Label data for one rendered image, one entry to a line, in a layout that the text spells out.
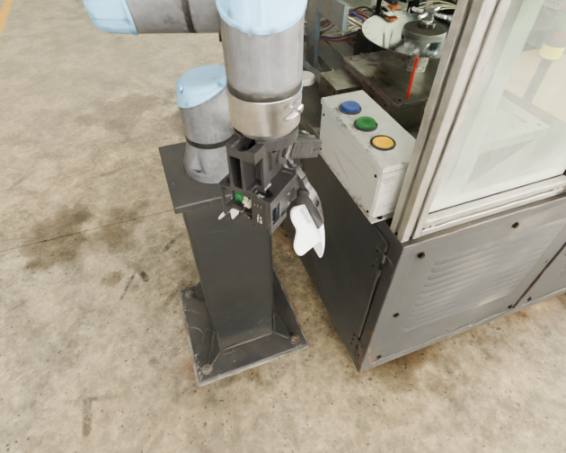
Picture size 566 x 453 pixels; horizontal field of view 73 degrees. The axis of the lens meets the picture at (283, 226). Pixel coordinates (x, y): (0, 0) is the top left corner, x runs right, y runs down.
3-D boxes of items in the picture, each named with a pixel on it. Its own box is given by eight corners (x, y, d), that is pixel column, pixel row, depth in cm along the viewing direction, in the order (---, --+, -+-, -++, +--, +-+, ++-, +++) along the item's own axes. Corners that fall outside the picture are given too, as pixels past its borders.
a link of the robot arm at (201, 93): (187, 116, 92) (175, 59, 82) (243, 115, 93) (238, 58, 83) (180, 145, 84) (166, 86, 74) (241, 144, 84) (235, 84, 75)
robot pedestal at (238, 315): (200, 383, 132) (142, 241, 78) (180, 291, 158) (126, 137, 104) (306, 345, 142) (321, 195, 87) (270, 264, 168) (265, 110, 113)
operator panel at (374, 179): (413, 211, 84) (433, 155, 73) (369, 224, 81) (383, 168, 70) (354, 142, 102) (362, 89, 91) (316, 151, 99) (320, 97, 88)
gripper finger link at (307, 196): (300, 232, 52) (267, 181, 49) (305, 224, 53) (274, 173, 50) (326, 228, 49) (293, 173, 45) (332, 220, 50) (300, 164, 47)
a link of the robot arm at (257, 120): (253, 62, 42) (320, 80, 39) (255, 101, 45) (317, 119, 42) (211, 91, 37) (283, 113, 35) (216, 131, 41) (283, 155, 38)
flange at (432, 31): (444, 41, 97) (447, 31, 95) (400, 36, 100) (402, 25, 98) (447, 26, 104) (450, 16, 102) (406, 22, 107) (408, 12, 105)
